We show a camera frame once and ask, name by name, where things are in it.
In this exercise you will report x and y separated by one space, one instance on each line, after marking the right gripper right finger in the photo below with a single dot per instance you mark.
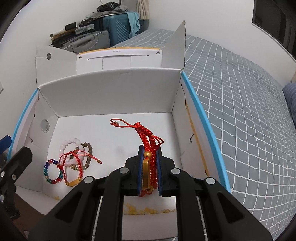
205 209

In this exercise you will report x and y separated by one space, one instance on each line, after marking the teal suitcase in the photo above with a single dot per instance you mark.
117 26

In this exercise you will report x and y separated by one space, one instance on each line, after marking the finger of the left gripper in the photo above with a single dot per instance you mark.
18 163
5 143

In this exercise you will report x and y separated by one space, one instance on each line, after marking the beige left curtain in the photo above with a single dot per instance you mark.
143 9

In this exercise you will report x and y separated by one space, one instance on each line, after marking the grey suitcase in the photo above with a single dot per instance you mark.
88 42

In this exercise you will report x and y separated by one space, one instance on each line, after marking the dark window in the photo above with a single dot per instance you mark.
277 18

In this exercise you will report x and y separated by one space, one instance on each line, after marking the blue yellow cardboard box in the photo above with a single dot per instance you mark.
91 111

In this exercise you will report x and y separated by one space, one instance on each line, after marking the light blue cloth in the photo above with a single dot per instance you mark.
133 18

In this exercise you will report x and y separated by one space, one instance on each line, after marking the black headphones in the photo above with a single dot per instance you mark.
112 7

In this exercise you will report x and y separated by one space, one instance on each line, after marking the stacked black items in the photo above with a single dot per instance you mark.
73 30

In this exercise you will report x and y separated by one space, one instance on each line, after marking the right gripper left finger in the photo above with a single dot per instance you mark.
93 210

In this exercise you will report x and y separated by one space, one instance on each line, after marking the grey checked bed sheet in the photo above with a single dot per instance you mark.
251 121

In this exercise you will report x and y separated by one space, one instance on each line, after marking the blue striped pillow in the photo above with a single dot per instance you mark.
290 96

